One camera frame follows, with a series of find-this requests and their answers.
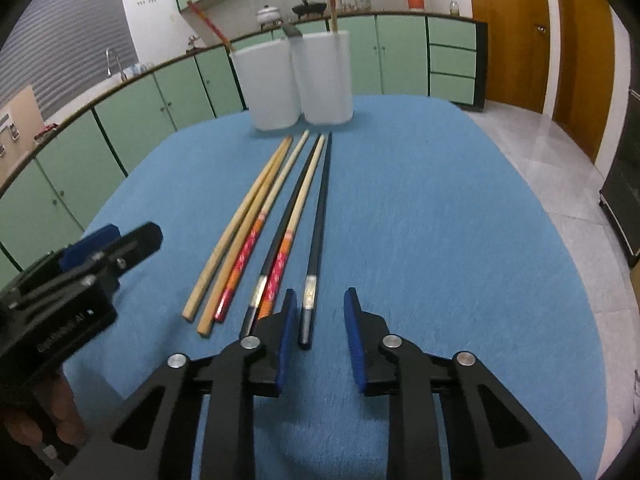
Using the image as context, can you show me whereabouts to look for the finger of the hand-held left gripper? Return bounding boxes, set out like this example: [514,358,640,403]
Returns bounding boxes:
[75,221,164,291]
[59,224,122,273]

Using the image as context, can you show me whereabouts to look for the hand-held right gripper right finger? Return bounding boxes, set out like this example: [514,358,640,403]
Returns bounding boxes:
[343,287,583,480]

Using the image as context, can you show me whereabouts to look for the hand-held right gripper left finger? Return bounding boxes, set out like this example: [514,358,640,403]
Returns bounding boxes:
[75,288,299,480]

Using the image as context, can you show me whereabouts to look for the plain wooden chopstick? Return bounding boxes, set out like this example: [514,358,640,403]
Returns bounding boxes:
[181,135,295,322]

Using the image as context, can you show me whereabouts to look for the wooden chopstick orange band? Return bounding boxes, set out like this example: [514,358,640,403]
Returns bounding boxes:
[196,136,293,338]

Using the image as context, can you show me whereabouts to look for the black chopstick silver band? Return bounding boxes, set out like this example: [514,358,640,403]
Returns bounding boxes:
[297,131,334,351]
[239,133,323,340]

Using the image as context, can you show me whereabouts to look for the white utensil holder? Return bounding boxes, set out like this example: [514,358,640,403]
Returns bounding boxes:
[231,30,355,132]

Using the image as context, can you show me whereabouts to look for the person's left hand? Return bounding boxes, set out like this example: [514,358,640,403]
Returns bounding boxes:
[0,367,90,463]

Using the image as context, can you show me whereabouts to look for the green base kitchen cabinets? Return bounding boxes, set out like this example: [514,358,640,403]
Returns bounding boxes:
[0,10,488,271]

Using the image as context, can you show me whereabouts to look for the blue table mat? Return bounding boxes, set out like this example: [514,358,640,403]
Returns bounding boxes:
[62,94,608,480]

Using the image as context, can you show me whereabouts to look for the wooden board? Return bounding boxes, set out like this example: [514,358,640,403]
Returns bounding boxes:
[0,85,39,183]

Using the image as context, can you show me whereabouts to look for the metal faucet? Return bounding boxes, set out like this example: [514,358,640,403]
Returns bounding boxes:
[105,48,129,83]

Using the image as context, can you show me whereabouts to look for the grey window blind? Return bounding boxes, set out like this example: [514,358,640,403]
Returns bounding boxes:
[0,0,138,121]

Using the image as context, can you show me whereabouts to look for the white pot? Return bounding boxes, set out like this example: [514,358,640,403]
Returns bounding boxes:
[256,4,284,28]

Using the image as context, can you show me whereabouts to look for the black wok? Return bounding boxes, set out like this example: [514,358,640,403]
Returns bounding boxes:
[291,0,328,21]

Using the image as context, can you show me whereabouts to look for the wooden door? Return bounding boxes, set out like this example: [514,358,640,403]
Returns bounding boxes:
[552,0,619,162]
[466,0,557,116]

